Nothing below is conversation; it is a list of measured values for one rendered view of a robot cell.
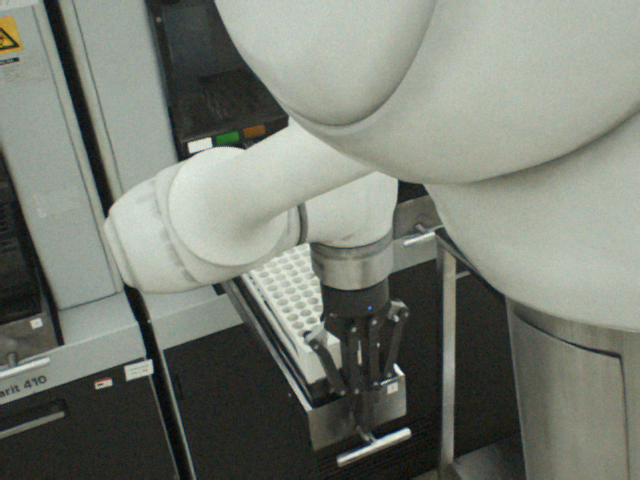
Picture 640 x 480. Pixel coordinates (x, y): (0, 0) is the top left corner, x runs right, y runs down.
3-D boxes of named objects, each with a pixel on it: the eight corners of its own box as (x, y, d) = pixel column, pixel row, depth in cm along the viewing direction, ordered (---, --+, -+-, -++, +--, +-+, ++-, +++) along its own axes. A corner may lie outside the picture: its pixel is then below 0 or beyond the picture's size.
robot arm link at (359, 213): (363, 190, 85) (259, 228, 80) (354, 55, 76) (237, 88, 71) (420, 229, 77) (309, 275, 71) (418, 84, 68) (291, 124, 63)
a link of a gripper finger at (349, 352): (360, 323, 83) (348, 326, 83) (363, 397, 89) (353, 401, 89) (345, 304, 86) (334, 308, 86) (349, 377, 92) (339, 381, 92)
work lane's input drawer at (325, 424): (176, 216, 149) (167, 175, 144) (242, 197, 153) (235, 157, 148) (326, 478, 92) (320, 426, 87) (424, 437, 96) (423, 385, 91)
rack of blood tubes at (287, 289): (236, 273, 118) (230, 240, 115) (295, 255, 121) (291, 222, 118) (310, 391, 95) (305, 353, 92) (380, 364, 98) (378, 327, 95)
